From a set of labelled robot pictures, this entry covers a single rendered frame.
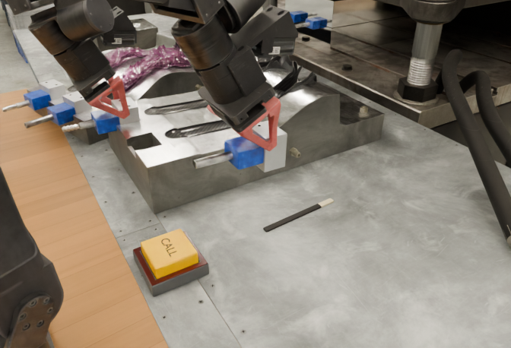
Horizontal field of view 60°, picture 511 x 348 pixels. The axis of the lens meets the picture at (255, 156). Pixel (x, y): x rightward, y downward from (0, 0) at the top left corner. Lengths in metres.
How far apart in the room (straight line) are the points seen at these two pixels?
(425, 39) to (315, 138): 0.45
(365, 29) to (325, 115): 0.81
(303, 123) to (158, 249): 0.35
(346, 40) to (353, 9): 0.10
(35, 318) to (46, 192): 0.41
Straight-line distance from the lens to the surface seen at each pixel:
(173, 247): 0.62
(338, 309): 0.60
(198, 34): 0.51
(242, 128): 0.55
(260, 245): 0.67
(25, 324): 0.47
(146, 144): 0.80
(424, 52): 1.19
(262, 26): 0.56
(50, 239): 0.75
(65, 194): 0.84
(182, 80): 1.08
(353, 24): 1.58
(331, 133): 0.87
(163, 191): 0.73
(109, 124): 0.83
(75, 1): 0.72
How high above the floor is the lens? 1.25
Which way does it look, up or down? 31 degrees down
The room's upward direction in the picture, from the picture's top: straight up
